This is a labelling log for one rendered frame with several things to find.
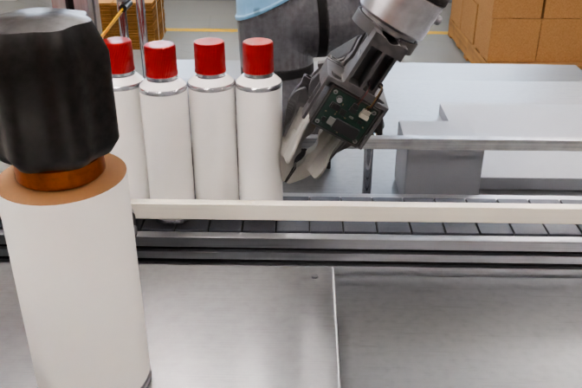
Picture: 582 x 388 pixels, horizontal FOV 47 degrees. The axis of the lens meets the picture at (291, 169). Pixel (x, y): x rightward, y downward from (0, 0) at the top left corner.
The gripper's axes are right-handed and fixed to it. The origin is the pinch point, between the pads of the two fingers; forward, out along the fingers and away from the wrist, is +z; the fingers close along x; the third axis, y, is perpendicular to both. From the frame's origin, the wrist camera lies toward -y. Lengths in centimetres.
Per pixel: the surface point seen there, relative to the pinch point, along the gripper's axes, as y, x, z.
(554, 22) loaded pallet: -306, 148, -21
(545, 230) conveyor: 3.7, 27.8, -9.5
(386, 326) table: 14.7, 14.1, 4.1
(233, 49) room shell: -377, 3, 104
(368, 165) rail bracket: -8.6, 10.2, -1.8
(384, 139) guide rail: -3.0, 8.1, -7.7
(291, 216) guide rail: 4.8, 1.8, 2.8
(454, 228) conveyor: 3.4, 18.9, -4.5
